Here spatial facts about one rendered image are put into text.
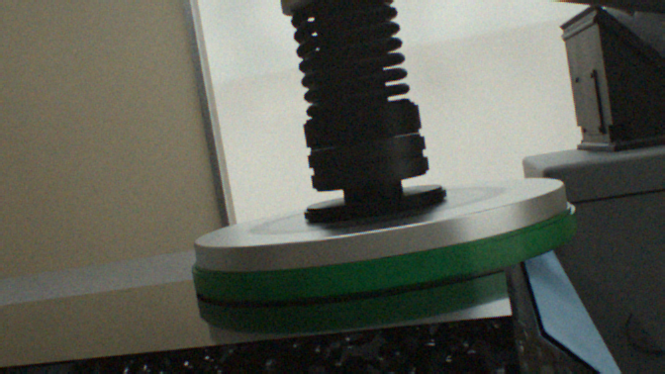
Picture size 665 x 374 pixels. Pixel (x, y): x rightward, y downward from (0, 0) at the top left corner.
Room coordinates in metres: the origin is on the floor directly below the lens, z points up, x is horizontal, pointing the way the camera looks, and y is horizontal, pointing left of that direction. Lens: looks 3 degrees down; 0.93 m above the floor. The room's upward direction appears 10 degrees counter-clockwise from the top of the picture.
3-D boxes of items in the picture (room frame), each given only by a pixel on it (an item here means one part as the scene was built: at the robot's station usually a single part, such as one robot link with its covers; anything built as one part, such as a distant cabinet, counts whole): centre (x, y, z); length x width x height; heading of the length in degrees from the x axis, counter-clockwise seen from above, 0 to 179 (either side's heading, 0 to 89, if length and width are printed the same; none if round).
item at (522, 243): (0.44, -0.02, 0.88); 0.22 x 0.22 x 0.04
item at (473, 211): (0.44, -0.02, 0.89); 0.21 x 0.21 x 0.01
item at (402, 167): (0.44, -0.02, 0.91); 0.07 x 0.07 x 0.01
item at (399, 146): (0.44, -0.02, 0.93); 0.07 x 0.07 x 0.01
